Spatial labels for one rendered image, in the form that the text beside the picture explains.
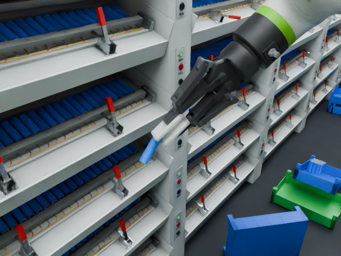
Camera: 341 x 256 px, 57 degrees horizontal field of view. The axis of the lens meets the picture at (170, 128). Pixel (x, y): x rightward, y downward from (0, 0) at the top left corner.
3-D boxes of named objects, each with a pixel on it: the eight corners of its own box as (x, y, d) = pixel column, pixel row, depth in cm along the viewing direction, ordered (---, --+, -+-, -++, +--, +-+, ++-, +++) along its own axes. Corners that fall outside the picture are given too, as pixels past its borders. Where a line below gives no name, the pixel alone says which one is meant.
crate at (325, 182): (307, 167, 183) (311, 154, 181) (344, 181, 171) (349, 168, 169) (292, 178, 159) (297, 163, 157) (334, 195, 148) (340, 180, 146)
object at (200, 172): (256, 140, 158) (269, 120, 149) (182, 207, 117) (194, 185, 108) (224, 117, 165) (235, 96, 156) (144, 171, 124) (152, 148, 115)
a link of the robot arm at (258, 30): (262, 38, 66) (242, 6, 60) (301, 59, 57) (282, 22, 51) (241, 59, 67) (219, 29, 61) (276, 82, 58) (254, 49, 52)
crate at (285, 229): (298, 255, 130) (289, 240, 137) (309, 220, 120) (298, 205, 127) (229, 266, 126) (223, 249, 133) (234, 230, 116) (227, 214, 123)
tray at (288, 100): (305, 96, 205) (317, 79, 196) (264, 133, 164) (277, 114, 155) (278, 80, 212) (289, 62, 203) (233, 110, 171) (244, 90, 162)
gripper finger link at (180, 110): (228, 78, 59) (225, 73, 58) (181, 117, 59) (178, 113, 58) (218, 70, 62) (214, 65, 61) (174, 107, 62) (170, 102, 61)
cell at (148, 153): (145, 163, 61) (162, 134, 62) (137, 159, 61) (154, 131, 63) (147, 165, 62) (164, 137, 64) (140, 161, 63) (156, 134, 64)
